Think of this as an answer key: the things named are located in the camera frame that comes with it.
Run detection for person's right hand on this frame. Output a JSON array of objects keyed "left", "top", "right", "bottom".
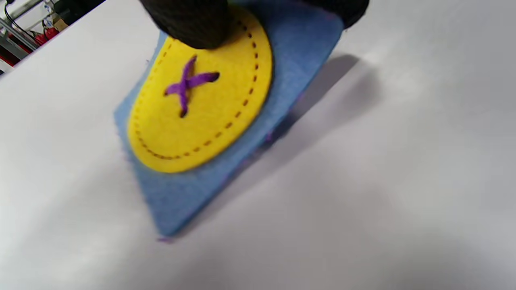
[{"left": 139, "top": 0, "right": 370, "bottom": 50}]

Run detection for purple thread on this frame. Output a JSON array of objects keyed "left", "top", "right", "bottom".
[{"left": 163, "top": 54, "right": 221, "bottom": 118}]

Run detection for yellow felt button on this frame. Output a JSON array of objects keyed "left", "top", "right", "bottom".
[{"left": 127, "top": 6, "right": 274, "bottom": 174}]

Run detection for blue felt square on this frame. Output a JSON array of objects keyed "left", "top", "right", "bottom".
[{"left": 114, "top": 0, "right": 345, "bottom": 237}]

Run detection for red items on floor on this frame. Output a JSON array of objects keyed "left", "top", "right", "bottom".
[{"left": 34, "top": 26, "right": 60, "bottom": 46}]

